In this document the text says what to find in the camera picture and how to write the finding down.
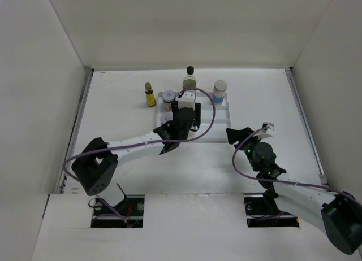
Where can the blue label white powder jar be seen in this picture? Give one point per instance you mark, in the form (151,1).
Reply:
(219,91)

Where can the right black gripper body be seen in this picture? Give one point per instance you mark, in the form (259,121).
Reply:
(249,149)

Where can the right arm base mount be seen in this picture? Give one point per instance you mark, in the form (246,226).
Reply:
(262,212)

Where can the tall dark sauce bottle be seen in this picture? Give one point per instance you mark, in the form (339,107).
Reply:
(189,82)

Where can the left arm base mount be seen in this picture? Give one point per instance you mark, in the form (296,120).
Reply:
(129,213)

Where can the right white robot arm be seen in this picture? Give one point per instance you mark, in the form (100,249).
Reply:
(337,214)

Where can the red lid spice jar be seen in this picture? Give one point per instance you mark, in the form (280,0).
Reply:
(167,117)
(167,97)

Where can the white divided organizer tray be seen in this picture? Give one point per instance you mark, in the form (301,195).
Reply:
(222,120)

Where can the small yellow label bottle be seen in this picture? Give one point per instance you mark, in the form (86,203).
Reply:
(150,98)

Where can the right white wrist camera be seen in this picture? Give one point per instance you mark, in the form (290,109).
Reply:
(268,130)

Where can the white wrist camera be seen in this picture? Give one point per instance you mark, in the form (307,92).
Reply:
(187,100)
(268,130)

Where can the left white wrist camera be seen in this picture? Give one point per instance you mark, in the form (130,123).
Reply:
(187,100)

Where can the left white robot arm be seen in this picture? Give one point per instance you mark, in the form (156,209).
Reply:
(96,168)

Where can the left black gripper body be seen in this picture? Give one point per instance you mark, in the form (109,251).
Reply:
(195,123)

